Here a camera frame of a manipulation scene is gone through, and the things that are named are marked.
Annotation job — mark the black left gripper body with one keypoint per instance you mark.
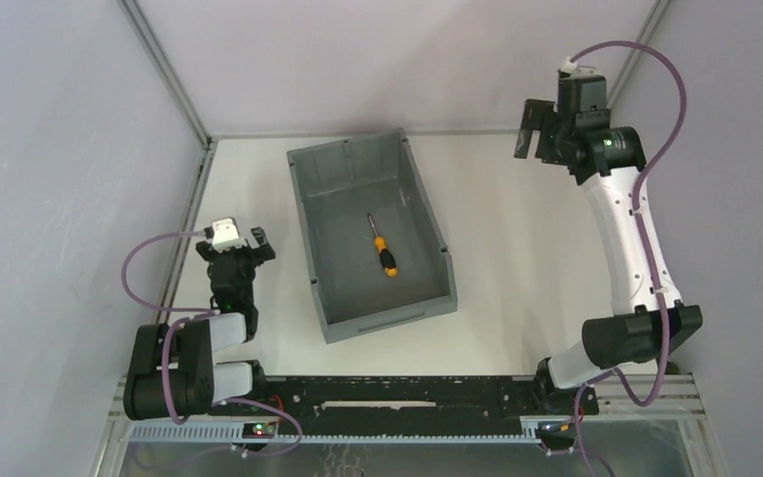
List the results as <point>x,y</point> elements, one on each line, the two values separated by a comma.
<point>233,253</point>

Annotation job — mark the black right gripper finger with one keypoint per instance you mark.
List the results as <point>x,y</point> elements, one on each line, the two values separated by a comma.
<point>526,139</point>
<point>538,114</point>

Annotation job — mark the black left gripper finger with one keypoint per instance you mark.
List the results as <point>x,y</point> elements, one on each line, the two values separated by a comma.
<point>263,247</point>
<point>206,244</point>

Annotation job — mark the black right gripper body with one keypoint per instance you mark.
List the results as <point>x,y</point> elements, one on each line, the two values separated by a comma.
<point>545,136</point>

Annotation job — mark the yellow black screwdriver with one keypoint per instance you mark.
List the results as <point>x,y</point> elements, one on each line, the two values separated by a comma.
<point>386,257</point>

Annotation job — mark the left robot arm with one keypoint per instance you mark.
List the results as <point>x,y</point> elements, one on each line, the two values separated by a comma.
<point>174,372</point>

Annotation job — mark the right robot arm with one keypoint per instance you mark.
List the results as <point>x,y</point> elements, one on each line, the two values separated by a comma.
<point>648,318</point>

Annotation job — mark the grey plastic bin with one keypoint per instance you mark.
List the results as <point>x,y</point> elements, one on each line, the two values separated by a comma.
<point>336,184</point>

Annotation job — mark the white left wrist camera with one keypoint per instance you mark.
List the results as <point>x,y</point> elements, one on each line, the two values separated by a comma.
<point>226,235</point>

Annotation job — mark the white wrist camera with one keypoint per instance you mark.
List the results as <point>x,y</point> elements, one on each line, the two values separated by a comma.
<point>570,70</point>
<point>226,235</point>

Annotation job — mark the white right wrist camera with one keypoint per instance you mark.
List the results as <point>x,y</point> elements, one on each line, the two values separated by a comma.
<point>570,70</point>

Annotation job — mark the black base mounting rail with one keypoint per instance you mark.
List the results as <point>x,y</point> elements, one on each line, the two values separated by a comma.
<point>370,403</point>

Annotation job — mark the grey slotted cable duct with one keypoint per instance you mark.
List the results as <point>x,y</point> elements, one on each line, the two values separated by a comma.
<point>514,430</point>

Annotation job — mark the aluminium frame profile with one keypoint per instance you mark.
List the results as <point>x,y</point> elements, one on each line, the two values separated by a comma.
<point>700,444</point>

